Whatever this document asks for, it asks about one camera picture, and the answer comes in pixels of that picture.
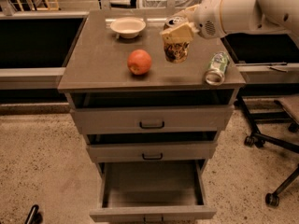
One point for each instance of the grey top drawer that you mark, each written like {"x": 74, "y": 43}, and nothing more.
{"x": 151, "y": 111}

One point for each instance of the green soda can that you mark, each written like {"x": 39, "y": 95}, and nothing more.
{"x": 216, "y": 69}

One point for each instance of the grey bottom drawer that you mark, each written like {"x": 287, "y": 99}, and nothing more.
{"x": 152, "y": 191}

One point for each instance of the grey middle drawer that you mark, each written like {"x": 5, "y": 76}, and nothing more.
{"x": 124, "y": 147}

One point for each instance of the grey drawer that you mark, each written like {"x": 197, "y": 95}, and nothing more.
{"x": 152, "y": 191}
{"x": 151, "y": 111}
{"x": 124, "y": 147}

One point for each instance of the grey drawer cabinet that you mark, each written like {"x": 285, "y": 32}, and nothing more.
{"x": 99, "y": 61}

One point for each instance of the white bowl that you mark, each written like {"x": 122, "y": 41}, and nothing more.
{"x": 128, "y": 27}

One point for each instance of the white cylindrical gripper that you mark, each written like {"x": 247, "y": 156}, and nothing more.
{"x": 206, "y": 19}

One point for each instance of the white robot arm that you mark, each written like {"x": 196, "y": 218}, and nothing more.
{"x": 258, "y": 17}

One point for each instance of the red apple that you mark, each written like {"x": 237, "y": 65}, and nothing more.
{"x": 139, "y": 62}

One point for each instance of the white wire basket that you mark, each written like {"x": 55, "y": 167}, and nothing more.
{"x": 163, "y": 3}

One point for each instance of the black object bottom left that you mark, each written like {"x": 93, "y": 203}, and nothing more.
{"x": 34, "y": 216}

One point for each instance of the orange soda can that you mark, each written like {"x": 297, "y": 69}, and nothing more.
{"x": 175, "y": 53}

